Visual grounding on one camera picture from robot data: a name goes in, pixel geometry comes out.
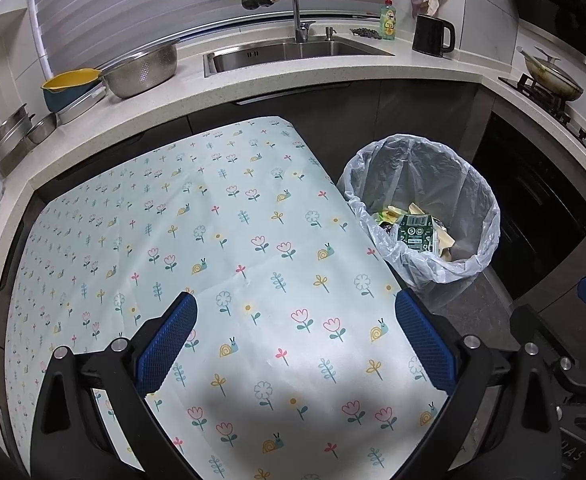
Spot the steel colander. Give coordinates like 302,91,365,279
100,39,181,100

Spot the grey window blind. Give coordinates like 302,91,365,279
28,0,391,81

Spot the green dish soap bottle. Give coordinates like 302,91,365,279
379,0,398,41

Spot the yellow and blue basin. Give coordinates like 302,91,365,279
40,69,101,113

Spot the black gas stove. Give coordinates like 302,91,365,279
498,74,586,171

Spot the black built-in oven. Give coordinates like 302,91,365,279
473,110,586,301

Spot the steel sink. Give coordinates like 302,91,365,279
203,40,394,78

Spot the wok with glass lid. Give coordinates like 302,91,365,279
517,46,584,101

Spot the steel steamer pot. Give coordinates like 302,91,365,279
0,105,34,171

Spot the floral tablecloth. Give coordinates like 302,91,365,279
3,116,451,480

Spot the small steel bowl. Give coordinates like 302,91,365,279
26,112,59,143

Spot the black kettle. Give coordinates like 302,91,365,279
412,14,456,58

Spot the green white snack packet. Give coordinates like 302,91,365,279
395,213,436,251

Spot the steel tray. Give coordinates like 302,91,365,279
56,82,106,126

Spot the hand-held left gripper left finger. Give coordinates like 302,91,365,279
29,291,199,480

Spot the chrome faucet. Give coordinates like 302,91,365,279
243,0,319,43

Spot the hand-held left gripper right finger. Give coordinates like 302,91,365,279
394,287,568,480

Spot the yellow-green packet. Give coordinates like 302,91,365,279
375,206,405,226

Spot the trash bin with plastic liner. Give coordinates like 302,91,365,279
337,133,502,288

